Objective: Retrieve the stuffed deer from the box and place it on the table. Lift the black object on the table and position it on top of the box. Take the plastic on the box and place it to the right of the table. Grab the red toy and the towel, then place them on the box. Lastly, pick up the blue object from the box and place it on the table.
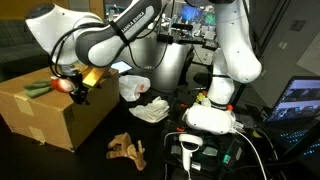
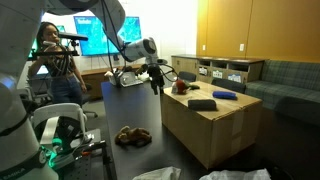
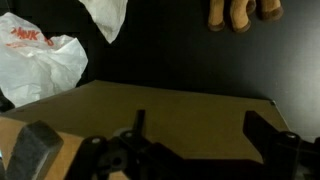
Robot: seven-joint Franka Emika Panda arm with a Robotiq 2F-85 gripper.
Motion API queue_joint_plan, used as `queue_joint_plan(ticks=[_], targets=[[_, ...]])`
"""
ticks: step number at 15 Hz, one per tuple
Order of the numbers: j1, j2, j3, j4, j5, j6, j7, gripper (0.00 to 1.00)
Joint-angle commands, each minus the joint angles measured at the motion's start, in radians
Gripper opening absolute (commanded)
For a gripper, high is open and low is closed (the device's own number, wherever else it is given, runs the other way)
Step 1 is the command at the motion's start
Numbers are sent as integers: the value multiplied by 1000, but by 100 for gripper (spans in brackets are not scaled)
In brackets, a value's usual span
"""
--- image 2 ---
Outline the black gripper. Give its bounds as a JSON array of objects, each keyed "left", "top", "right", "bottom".
[{"left": 148, "top": 64, "right": 166, "bottom": 97}]

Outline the red green plush toy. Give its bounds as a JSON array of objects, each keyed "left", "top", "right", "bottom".
[{"left": 170, "top": 79, "right": 201, "bottom": 96}]

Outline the dark grey felt eraser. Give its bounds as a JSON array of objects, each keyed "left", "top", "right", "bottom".
[{"left": 187, "top": 98, "right": 218, "bottom": 112}]

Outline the brown stuffed deer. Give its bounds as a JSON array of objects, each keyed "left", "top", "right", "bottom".
[{"left": 114, "top": 125, "right": 153, "bottom": 148}]

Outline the white plastic bag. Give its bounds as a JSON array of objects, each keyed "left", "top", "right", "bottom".
[{"left": 199, "top": 168, "right": 272, "bottom": 180}]

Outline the large cardboard box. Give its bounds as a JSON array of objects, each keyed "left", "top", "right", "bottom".
[{"left": 160, "top": 80, "right": 264, "bottom": 170}]

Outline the white terry towel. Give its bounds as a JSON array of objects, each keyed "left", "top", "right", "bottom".
[{"left": 132, "top": 165, "right": 183, "bottom": 180}]

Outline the woman in striped top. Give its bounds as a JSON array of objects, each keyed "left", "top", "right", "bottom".
[{"left": 27, "top": 21, "right": 88, "bottom": 108}]

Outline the woman right hand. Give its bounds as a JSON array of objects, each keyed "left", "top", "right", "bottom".
[{"left": 44, "top": 43, "right": 61, "bottom": 54}]

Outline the dark grey chair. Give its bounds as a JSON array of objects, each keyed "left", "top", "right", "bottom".
[
  {"left": 211, "top": 77, "right": 247, "bottom": 94},
  {"left": 178, "top": 70, "right": 198, "bottom": 83}
]

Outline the low wooden sideboard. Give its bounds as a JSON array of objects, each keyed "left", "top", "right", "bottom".
[{"left": 81, "top": 63, "right": 143, "bottom": 101}]

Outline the wooden cubby shelf cabinet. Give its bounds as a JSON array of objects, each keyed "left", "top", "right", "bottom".
[{"left": 170, "top": 54, "right": 266, "bottom": 84}]

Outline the white VR headset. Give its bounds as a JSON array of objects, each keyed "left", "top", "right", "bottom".
[{"left": 31, "top": 102, "right": 88, "bottom": 158}]

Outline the green plaid couch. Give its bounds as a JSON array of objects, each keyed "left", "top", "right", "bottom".
[{"left": 244, "top": 59, "right": 320, "bottom": 126}]

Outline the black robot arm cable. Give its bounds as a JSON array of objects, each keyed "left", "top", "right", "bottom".
[{"left": 99, "top": 0, "right": 134, "bottom": 64}]

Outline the large wall TV screen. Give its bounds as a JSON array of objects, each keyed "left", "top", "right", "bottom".
[{"left": 73, "top": 15, "right": 143, "bottom": 57}]

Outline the orange handled bar clamp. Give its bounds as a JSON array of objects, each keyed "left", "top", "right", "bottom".
[{"left": 79, "top": 141, "right": 109, "bottom": 159}]

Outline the black camera on tripod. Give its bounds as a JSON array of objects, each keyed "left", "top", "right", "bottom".
[{"left": 33, "top": 31, "right": 89, "bottom": 58}]

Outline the perforated robot base plate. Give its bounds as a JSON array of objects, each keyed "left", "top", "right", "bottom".
[{"left": 63, "top": 128, "right": 113, "bottom": 180}]

